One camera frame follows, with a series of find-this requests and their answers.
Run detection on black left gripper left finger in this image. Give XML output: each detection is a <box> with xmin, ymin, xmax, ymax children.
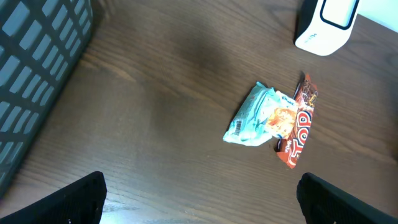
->
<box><xmin>1</xmin><ymin>171</ymin><xmax>107</xmax><ymax>224</ymax></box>

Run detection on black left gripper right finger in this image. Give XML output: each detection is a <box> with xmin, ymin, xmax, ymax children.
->
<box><xmin>297</xmin><ymin>172</ymin><xmax>397</xmax><ymax>224</ymax></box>

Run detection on teal snack packet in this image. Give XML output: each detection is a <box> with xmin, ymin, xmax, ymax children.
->
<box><xmin>223</xmin><ymin>82</ymin><xmax>272</xmax><ymax>146</ymax></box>

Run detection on orange Top chocolate bar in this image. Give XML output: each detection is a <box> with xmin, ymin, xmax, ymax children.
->
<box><xmin>276</xmin><ymin>73</ymin><xmax>318</xmax><ymax>169</ymax></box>

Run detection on grey plastic mesh basket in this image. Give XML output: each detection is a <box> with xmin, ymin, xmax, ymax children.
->
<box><xmin>1</xmin><ymin>0</ymin><xmax>93</xmax><ymax>194</ymax></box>

